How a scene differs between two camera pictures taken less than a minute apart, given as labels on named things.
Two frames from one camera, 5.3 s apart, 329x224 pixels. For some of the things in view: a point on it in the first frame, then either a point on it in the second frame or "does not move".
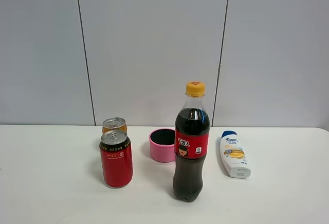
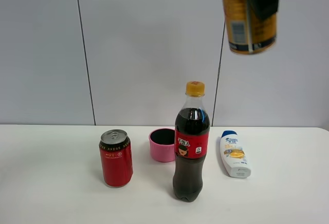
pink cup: [162, 143] does not move
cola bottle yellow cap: [192, 144] does not move
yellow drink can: [113, 123] → [248, 33]
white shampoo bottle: [234, 159] does not move
